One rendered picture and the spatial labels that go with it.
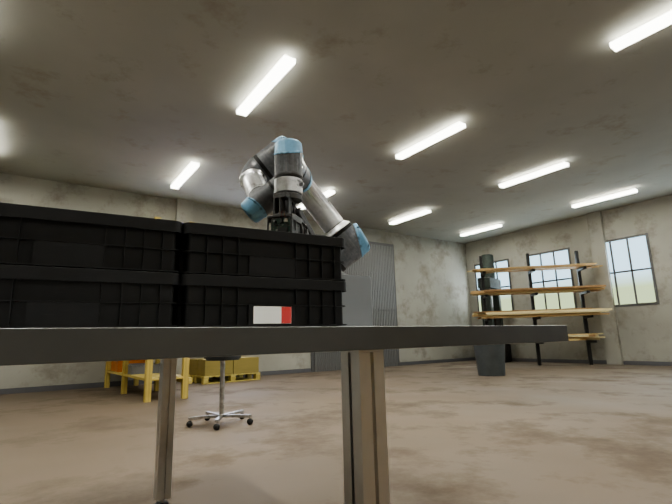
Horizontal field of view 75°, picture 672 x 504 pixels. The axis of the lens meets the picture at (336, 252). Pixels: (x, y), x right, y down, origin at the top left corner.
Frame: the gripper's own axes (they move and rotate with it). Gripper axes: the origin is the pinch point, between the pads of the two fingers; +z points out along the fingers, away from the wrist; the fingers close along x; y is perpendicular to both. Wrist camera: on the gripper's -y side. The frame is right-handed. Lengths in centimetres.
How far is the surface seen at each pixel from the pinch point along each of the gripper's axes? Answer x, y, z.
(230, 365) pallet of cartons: -396, -565, 60
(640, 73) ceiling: 212, -413, -253
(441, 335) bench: 38.3, 12.6, 16.7
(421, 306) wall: -147, -1075, -59
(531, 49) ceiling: 100, -323, -253
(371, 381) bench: 26.0, 20.0, 24.8
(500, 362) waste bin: 41, -715, 65
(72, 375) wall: -601, -430, 66
